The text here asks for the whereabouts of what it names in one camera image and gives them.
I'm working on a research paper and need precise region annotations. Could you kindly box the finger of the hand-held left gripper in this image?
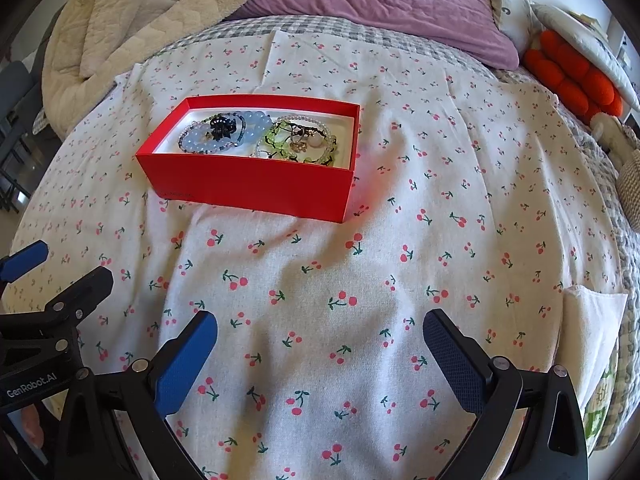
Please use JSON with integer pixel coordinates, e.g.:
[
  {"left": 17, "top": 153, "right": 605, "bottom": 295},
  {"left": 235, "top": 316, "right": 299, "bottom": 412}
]
[
  {"left": 0, "top": 265, "right": 115, "bottom": 357},
  {"left": 0, "top": 241, "right": 50, "bottom": 291}
]

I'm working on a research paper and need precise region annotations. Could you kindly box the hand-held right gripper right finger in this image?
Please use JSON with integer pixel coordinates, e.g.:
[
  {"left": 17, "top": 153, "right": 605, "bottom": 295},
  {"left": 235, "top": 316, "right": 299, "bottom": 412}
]
[{"left": 422, "top": 308, "right": 590, "bottom": 480}]

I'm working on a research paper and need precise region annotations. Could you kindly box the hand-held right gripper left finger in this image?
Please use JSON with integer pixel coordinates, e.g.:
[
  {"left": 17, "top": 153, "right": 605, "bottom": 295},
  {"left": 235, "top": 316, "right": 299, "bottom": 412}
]
[{"left": 52, "top": 310, "right": 219, "bottom": 480}]

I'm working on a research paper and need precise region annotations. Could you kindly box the red jewelry box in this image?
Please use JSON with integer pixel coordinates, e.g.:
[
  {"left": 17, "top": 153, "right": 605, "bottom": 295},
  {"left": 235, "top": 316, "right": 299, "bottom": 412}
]
[{"left": 135, "top": 94, "right": 362, "bottom": 224}]

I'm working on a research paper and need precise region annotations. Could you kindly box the black hair clip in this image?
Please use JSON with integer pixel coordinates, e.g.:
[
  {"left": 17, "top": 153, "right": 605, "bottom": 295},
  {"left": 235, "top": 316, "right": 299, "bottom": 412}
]
[{"left": 206, "top": 115, "right": 240, "bottom": 141}]

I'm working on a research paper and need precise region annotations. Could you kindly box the yellow-green braided bracelet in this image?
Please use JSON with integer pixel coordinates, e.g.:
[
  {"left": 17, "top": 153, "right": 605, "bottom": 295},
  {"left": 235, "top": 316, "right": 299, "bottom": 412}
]
[{"left": 262, "top": 120, "right": 336, "bottom": 166}]

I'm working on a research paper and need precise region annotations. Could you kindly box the blue bead bracelet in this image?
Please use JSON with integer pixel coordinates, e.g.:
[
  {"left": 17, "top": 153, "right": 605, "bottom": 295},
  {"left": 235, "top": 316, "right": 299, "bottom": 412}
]
[{"left": 179, "top": 110, "right": 274, "bottom": 156}]

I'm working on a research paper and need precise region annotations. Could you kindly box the clear bead bracelet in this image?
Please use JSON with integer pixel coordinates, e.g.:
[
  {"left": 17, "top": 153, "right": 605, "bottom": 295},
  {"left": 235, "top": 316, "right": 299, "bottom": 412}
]
[{"left": 252, "top": 115, "right": 339, "bottom": 161}]

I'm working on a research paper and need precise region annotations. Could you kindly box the person's left hand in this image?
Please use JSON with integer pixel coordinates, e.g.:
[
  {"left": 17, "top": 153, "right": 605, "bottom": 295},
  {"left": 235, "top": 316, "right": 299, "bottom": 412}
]
[{"left": 21, "top": 404, "right": 45, "bottom": 449}]

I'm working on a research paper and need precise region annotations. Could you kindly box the cherry print white cloth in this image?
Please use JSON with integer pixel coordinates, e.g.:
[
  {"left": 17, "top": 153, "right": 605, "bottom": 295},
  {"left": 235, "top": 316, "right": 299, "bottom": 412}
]
[{"left": 10, "top": 30, "right": 631, "bottom": 480}]

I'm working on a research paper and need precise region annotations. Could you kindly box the green printed cloth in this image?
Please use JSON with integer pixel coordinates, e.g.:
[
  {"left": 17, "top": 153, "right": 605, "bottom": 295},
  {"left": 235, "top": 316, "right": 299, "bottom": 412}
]
[{"left": 582, "top": 360, "right": 621, "bottom": 456}]

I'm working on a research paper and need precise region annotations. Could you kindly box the grey chair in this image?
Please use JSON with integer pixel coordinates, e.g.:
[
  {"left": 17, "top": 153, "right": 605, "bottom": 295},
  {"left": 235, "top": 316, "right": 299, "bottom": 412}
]
[{"left": 0, "top": 60, "right": 51, "bottom": 216}]

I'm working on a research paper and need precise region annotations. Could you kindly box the beige fleece blanket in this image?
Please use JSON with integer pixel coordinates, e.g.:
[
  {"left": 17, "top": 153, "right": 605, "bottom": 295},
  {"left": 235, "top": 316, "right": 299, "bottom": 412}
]
[{"left": 42, "top": 0, "right": 311, "bottom": 136}]

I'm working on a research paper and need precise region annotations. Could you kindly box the white plush toy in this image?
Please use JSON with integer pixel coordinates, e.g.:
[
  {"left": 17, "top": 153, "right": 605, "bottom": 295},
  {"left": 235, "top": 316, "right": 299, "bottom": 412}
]
[{"left": 590, "top": 112, "right": 640, "bottom": 171}]

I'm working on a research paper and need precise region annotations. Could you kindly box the red-orange bobble cushion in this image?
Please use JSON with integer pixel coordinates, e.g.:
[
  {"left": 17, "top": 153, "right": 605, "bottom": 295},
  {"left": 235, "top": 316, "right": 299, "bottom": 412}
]
[{"left": 524, "top": 30, "right": 624, "bottom": 124}]

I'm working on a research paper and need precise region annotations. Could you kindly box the white printed pillow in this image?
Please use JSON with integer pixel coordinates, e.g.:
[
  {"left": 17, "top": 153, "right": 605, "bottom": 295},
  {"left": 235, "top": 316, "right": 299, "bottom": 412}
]
[{"left": 482, "top": 0, "right": 546, "bottom": 43}]

